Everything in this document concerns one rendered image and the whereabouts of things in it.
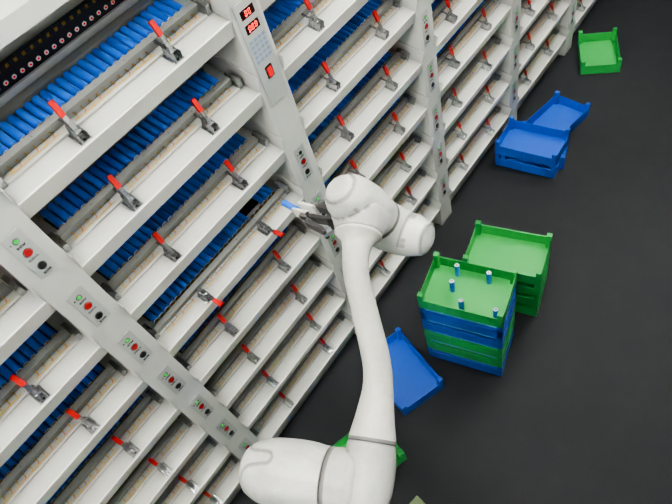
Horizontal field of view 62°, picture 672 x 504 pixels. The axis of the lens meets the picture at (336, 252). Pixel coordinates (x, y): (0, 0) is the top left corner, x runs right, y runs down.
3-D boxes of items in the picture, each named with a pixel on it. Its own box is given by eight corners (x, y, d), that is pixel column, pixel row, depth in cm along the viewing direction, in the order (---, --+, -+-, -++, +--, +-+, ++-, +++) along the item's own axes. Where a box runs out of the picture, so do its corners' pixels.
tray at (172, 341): (304, 205, 176) (303, 188, 168) (172, 357, 153) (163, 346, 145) (255, 175, 182) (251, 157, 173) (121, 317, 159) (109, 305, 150)
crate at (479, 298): (516, 280, 198) (517, 268, 192) (502, 329, 189) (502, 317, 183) (436, 263, 211) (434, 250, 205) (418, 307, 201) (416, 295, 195)
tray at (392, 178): (430, 152, 234) (435, 131, 221) (348, 257, 211) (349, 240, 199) (390, 130, 239) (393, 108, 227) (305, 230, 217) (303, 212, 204)
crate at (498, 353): (515, 314, 217) (515, 303, 211) (501, 359, 208) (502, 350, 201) (441, 296, 229) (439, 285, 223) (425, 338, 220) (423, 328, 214)
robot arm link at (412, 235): (396, 215, 139) (367, 193, 130) (448, 226, 129) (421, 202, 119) (380, 255, 138) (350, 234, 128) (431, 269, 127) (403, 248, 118)
